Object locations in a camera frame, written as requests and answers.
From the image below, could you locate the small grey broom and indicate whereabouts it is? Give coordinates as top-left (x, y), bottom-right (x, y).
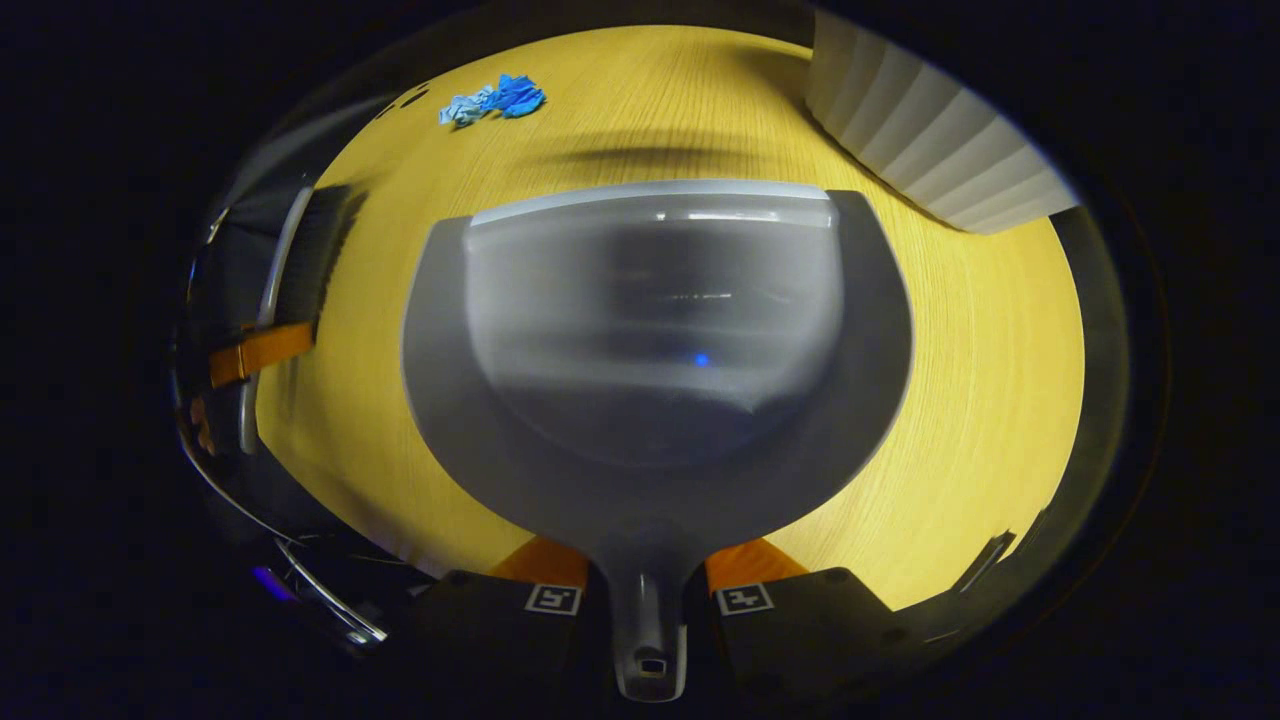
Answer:
top-left (238, 185), bottom-right (366, 456)

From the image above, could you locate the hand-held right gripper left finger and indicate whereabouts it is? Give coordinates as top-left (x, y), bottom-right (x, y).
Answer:
top-left (415, 537), bottom-right (611, 691)

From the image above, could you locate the grey dustpan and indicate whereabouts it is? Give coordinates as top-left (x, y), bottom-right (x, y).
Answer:
top-left (402, 180), bottom-right (913, 703)

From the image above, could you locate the white cable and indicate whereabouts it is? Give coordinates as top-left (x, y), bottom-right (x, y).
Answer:
top-left (180, 430), bottom-right (389, 646)

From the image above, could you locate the wooden desktop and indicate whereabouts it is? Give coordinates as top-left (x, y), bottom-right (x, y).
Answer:
top-left (255, 25), bottom-right (1086, 611)

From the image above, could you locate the light blue paper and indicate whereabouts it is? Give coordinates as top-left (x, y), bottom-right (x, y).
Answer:
top-left (438, 88), bottom-right (496, 128)

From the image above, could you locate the dark blue paper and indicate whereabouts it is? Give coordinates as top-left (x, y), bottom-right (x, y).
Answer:
top-left (485, 73), bottom-right (546, 119)

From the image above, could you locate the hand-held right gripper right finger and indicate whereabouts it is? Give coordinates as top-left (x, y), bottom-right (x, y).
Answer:
top-left (690, 540), bottom-right (901, 691)

